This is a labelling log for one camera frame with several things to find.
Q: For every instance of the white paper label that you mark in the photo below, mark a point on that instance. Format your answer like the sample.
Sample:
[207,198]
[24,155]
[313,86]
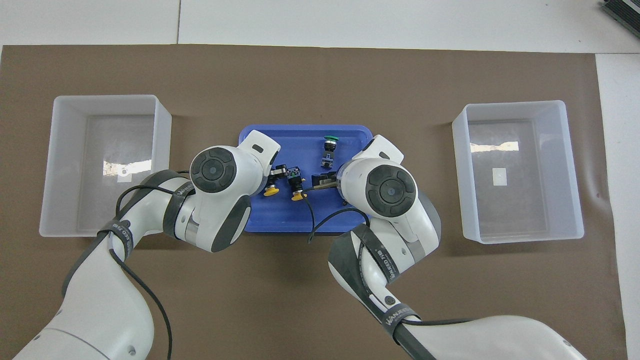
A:
[124,177]
[499,177]

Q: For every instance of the translucent white plastic box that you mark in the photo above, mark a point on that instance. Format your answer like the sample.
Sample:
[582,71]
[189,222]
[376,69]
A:
[65,150]
[470,210]

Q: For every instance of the brown paper table mat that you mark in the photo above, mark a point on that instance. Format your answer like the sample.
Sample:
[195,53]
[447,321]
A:
[250,300]

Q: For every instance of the blue plastic tray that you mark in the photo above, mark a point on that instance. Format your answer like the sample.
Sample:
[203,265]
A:
[280,215]

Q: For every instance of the green push button switch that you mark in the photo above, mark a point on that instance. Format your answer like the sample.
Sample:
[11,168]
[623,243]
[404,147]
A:
[328,150]

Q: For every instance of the black ribbed metal device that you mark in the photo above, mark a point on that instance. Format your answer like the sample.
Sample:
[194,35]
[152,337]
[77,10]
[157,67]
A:
[625,12]

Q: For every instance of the yellow push button switch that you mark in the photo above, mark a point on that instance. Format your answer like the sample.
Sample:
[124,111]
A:
[271,190]
[296,182]

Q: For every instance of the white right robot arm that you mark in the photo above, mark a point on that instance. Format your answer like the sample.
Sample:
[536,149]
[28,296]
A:
[390,190]

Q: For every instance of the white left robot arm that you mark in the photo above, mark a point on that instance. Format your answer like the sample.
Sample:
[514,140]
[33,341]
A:
[215,170]

